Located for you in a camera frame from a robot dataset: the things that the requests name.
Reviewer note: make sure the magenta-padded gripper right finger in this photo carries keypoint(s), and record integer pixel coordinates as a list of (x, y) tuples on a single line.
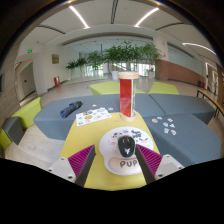
[(169, 165)]

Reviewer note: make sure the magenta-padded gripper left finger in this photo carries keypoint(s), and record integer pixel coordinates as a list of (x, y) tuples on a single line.
[(62, 168)]

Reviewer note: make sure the black computer mouse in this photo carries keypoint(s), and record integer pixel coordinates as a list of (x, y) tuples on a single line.
[(126, 145)]

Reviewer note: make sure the white round printed mouse pad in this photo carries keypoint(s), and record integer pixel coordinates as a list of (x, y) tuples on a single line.
[(110, 146)]

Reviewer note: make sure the grey upholstered bench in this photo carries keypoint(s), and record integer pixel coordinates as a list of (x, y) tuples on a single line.
[(180, 103), (50, 120), (190, 143)]

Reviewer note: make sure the group of small stickers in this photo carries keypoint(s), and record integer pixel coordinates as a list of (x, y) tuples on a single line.
[(165, 124)]

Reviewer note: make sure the dark blue folded umbrella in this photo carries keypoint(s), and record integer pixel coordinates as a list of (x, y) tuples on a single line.
[(70, 109)]

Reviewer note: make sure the white printed sticker sheet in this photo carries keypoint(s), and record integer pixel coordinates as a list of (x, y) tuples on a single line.
[(93, 116)]

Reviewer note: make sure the grey upholstered seat block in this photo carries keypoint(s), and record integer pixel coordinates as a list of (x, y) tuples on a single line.
[(13, 128)]

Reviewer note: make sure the yellow-green upholstered sofa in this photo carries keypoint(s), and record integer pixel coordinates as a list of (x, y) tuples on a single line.
[(30, 111)]

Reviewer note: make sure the yellow-green upholstered bench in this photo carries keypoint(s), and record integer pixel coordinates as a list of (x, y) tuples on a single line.
[(163, 88), (103, 88)]

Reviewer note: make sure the red fire extinguisher box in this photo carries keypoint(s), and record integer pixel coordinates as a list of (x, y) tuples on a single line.
[(57, 81)]

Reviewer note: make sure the green exit sign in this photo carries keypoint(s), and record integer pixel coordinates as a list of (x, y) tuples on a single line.
[(29, 51)]

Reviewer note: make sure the group of potted green plants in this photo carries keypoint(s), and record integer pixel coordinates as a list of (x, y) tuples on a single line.
[(116, 55)]

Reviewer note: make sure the group of ceiling strip lights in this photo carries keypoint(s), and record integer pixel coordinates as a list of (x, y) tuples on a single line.
[(78, 16)]

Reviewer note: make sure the wooden bench with black frame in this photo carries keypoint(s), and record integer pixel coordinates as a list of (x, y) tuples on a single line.
[(211, 100)]

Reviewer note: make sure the brass wall plaque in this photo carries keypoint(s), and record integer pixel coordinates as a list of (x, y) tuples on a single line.
[(55, 58)]

